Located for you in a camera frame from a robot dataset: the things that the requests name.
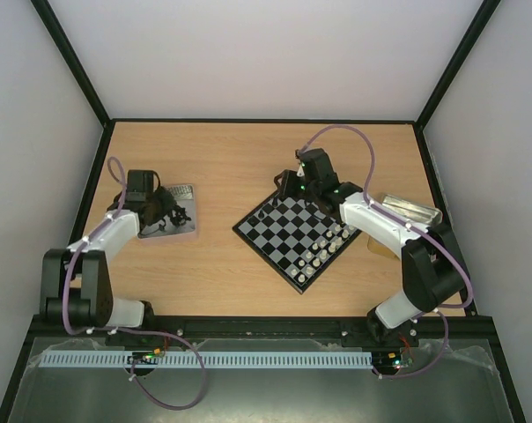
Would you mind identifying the metal tray of white pieces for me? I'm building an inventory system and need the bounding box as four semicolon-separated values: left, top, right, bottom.
366;191;443;256

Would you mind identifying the grey tray of black pieces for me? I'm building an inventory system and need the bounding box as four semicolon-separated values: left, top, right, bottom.
138;184;198;241

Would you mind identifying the black white chess board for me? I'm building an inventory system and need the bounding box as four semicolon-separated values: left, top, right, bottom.
233;194;360;294

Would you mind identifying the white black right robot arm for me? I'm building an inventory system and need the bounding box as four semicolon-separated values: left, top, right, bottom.
274;148;469;345

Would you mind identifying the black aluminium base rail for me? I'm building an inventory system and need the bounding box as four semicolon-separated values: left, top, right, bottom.
26;315;499;350

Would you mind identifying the light blue slotted cable duct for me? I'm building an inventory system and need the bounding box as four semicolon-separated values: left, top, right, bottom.
38;351;373;369

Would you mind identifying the black enclosure frame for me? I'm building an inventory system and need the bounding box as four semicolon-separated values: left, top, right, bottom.
0;1;526;422

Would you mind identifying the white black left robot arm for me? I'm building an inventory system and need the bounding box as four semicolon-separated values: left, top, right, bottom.
40;170;190;335

